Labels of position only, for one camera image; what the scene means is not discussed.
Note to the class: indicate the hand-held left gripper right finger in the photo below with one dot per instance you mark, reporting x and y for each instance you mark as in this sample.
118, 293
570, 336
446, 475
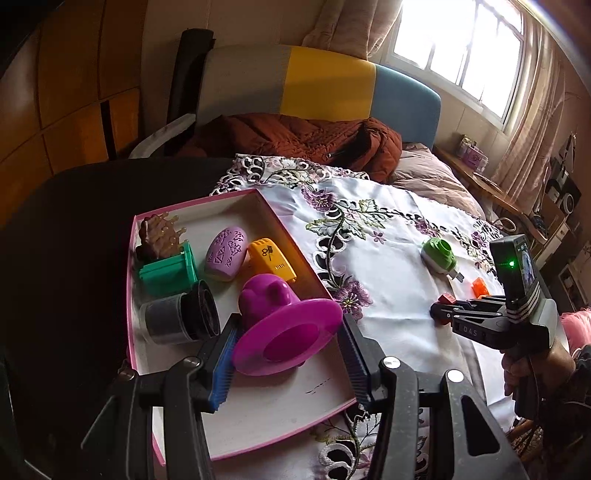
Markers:
355, 364

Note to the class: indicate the brown spiky hair brush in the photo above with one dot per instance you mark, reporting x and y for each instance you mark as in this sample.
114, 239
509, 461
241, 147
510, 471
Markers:
157, 235

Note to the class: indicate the magenta hat-shaped plastic toy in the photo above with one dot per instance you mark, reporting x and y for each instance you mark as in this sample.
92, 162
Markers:
286, 332

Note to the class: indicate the pale pink quilt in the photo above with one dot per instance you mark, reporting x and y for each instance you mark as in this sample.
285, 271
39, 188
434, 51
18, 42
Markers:
434, 180

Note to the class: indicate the green plug-in device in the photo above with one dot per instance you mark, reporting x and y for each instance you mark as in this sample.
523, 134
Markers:
438, 256

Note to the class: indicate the pink-edged shallow box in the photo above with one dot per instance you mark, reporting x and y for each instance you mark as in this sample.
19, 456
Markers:
277, 406

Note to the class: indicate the person's right forearm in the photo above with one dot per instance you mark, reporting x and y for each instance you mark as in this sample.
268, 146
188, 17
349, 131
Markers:
572, 392

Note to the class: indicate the white embroidered floral tablecloth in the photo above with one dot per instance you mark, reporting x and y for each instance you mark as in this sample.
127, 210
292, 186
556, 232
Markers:
397, 230

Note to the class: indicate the black speaker set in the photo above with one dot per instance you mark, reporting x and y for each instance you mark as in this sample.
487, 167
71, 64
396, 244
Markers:
563, 184

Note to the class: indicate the small orange plastic piece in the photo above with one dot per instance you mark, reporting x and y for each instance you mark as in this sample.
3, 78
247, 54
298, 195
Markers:
481, 287

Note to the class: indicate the grey yellow blue headboard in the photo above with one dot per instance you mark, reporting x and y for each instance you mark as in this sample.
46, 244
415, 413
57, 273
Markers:
323, 83

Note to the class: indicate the black cloth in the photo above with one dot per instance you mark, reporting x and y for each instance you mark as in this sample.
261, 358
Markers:
69, 277

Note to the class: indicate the dark red lobed knob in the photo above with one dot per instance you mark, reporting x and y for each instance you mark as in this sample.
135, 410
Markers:
446, 299

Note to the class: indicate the orange wooden wardrobe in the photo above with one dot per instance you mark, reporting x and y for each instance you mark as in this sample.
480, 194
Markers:
60, 92

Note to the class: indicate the wooden side desk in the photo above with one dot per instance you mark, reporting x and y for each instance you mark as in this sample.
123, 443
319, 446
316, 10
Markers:
498, 194

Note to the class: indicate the person's right hand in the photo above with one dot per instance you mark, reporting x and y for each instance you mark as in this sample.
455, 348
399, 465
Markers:
510, 369

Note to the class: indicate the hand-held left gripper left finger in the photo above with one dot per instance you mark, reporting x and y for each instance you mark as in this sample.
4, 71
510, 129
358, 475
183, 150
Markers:
226, 364

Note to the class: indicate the pink fluffy cushion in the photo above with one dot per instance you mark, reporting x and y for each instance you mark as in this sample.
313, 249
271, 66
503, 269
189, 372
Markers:
577, 330

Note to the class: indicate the beige patterned curtain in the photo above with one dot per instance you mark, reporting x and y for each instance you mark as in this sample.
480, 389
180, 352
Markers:
531, 138

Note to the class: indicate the purple box on desk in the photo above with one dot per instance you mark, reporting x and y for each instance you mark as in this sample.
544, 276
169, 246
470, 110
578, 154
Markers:
472, 154

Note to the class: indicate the orange plastic device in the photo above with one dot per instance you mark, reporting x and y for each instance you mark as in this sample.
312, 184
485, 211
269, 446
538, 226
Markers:
272, 261

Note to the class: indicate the black chair back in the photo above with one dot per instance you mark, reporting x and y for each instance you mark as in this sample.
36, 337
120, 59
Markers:
189, 83

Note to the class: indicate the grey jar with black lid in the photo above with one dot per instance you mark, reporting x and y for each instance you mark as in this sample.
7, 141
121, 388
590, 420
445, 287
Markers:
171, 316

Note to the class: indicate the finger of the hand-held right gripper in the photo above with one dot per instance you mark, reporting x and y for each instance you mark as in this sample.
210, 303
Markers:
480, 302
461, 316

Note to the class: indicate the window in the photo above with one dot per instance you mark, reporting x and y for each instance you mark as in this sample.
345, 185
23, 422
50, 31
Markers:
461, 46

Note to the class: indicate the teal plastic holder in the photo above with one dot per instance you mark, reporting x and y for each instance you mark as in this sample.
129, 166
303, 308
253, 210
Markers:
168, 274

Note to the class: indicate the rust brown quilted jacket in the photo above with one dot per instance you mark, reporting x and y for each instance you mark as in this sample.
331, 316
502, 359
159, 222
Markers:
300, 138

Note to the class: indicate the purple oval plastic shell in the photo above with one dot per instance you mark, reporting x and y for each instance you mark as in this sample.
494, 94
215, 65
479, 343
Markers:
226, 254

